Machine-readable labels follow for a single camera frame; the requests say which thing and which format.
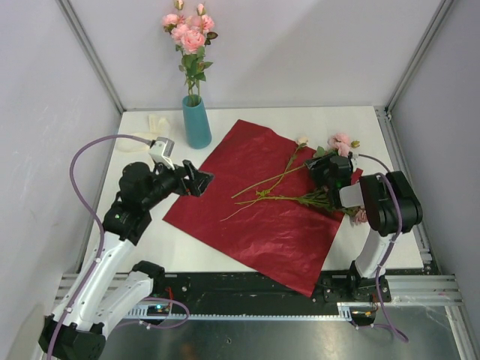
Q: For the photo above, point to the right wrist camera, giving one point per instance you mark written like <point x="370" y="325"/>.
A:
<point x="353" y="158"/>

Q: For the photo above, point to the teal conical vase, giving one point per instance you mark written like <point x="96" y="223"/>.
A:
<point x="196" y="122"/>

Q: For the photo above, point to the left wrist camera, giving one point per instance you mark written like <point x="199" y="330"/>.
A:
<point x="160" y="151"/>

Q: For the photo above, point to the dark red wrapping paper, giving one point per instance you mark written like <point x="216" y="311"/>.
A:
<point x="282" y="240"/>

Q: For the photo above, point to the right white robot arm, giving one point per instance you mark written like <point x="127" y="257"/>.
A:
<point x="391" y="209"/>

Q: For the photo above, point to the cream ribbon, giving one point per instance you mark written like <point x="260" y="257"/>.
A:
<point x="158" y="126"/>

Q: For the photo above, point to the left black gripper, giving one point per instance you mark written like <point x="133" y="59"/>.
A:
<point x="199" y="181"/>

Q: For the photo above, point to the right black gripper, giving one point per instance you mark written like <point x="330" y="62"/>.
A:
<point x="316" y="172"/>

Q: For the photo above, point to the dark mauve rose stem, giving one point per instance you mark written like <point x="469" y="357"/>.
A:
<point x="317" y="199"/>

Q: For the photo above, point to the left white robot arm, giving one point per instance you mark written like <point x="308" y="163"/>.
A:
<point x="80" y="325"/>

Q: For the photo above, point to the grey slotted cable duct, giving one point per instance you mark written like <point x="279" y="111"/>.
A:
<point x="159" y="312"/>

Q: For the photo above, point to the pink rose stem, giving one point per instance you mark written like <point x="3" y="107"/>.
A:
<point x="175" y="24"/>
<point x="195" y="42"/>
<point x="338" y="144"/>

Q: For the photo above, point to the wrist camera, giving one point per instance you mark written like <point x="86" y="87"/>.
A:
<point x="160" y="151"/>
<point x="353" y="158"/>

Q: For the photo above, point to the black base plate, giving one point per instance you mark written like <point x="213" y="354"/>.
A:
<point x="252" y="292"/>

